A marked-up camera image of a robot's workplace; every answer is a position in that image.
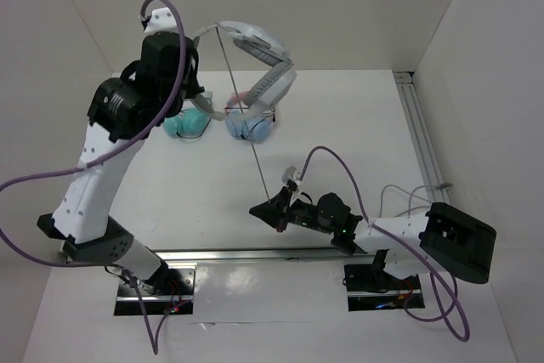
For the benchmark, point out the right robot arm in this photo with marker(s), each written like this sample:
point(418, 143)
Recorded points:
point(443, 238)

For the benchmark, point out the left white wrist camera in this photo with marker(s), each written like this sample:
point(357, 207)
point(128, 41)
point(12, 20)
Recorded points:
point(159, 20)

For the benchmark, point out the white grey headphones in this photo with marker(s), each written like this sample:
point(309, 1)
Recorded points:
point(271, 88)

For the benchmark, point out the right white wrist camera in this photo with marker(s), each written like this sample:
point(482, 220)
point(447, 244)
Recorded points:
point(291, 178)

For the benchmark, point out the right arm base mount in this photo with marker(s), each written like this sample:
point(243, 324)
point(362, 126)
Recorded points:
point(370, 288)

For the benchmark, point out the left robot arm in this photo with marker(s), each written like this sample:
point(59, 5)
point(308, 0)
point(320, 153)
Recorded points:
point(154, 86)

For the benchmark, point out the pink blue cat-ear headphones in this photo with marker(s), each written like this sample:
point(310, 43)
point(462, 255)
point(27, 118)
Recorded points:
point(257, 129)

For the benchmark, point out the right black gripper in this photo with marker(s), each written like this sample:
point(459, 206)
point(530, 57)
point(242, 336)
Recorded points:
point(271, 213)

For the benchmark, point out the aluminium side rail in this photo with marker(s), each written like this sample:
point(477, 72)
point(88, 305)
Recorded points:
point(420, 137)

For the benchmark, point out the aluminium front rail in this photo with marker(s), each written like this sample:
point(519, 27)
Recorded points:
point(263, 254)

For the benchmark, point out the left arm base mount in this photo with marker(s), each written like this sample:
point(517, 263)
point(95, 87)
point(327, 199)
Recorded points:
point(176, 294)

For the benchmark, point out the teal cat-ear headphones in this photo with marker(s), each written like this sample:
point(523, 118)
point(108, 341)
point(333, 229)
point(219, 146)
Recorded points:
point(189, 123)

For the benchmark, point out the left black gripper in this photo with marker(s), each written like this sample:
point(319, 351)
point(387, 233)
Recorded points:
point(191, 86)

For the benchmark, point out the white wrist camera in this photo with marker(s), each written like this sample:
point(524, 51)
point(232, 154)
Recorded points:
point(291, 178)
point(159, 20)

